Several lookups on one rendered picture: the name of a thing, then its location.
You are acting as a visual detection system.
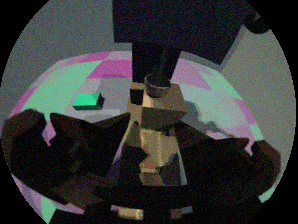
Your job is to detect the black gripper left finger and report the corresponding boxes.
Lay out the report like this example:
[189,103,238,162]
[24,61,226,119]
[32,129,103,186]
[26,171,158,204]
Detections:
[49,113,130,177]

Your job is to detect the green rectangular block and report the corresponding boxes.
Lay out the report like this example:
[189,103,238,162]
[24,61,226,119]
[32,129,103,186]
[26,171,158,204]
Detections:
[72,92,102,109]

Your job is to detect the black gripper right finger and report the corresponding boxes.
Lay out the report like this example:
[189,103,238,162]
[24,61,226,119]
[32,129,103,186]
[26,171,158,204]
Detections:
[174,120,250,184]

